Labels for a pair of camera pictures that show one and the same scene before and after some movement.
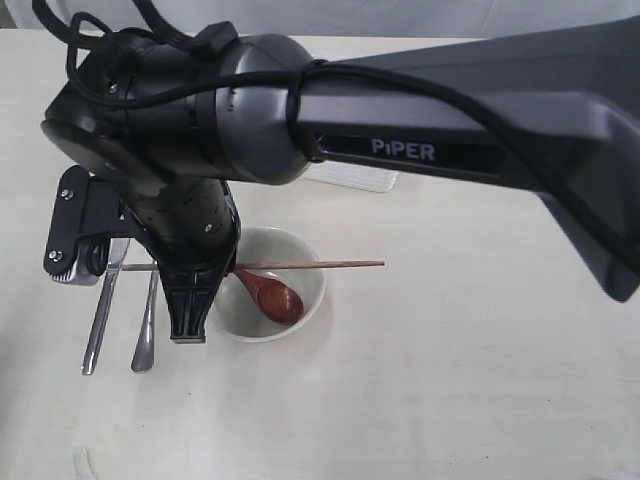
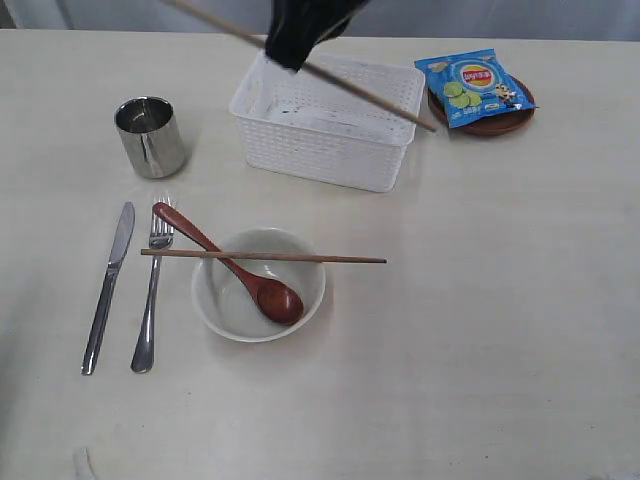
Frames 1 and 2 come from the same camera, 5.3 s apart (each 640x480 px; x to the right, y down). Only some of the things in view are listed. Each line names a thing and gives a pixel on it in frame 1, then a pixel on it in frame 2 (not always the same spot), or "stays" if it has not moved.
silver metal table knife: x=116 y=254 stays
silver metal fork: x=143 y=355 stays
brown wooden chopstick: x=149 y=266 → x=261 y=256
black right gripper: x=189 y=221 → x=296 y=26
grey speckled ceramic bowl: x=235 y=310 stays
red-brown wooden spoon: x=276 y=299 stays
